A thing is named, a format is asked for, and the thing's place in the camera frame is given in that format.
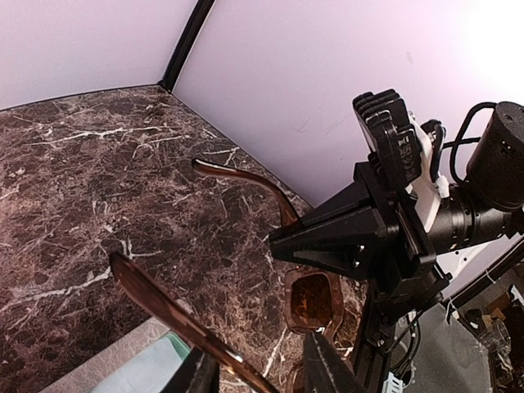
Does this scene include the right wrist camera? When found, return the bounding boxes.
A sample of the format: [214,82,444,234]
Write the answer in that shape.
[352,89,450,232]

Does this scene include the blue cleaning cloth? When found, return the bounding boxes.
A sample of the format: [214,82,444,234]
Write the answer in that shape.
[91,332,191,393]

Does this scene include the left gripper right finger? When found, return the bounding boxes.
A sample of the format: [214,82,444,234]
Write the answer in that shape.
[303,332,366,393]

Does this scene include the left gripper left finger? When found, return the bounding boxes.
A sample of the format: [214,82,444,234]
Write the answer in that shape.
[163,347,219,393]

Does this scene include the brown sunglasses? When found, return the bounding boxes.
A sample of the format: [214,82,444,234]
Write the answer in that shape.
[109,158,345,393]

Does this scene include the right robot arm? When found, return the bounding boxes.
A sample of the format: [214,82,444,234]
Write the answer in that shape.
[269,90,523,319]

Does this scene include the light grey glasses case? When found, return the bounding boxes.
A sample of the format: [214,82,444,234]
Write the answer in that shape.
[43,318,171,392]

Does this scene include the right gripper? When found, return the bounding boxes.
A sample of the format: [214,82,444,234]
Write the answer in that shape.
[269,162,450,315]

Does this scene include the black front rail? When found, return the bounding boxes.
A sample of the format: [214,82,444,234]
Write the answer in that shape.
[350,285,412,392]

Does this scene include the white cable duct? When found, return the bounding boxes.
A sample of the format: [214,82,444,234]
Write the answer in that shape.
[382,370,412,393]

